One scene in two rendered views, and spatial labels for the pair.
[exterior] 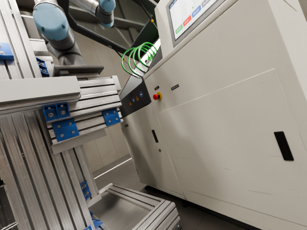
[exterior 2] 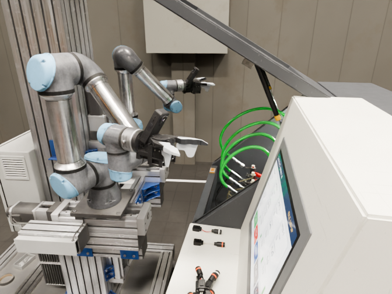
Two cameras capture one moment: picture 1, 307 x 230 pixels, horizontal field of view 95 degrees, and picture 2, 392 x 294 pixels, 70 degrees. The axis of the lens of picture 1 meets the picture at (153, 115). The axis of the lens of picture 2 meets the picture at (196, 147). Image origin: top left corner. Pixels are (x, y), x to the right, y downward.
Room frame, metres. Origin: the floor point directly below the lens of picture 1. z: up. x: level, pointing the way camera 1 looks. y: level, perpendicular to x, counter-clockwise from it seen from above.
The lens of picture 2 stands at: (0.28, -0.78, 1.74)
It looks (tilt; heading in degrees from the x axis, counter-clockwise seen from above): 22 degrees down; 46
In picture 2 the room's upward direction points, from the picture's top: straight up
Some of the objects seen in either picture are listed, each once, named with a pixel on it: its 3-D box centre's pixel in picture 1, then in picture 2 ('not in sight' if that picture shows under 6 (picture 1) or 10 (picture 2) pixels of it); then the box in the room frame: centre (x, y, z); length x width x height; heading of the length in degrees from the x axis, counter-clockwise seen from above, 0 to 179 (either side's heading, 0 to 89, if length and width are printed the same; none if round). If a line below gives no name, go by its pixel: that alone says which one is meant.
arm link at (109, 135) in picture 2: not in sight; (116, 136); (0.69, 0.03, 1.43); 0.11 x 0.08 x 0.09; 106
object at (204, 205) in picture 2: (129, 104); (207, 201); (1.27, 0.17, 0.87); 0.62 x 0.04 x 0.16; 35
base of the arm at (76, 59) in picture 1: (73, 66); (103, 190); (0.75, 0.31, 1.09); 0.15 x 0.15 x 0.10
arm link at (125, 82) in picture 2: not in sight; (126, 92); (1.17, 0.77, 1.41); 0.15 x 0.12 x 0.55; 68
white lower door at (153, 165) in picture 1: (144, 149); not in sight; (1.26, 0.18, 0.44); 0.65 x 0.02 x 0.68; 35
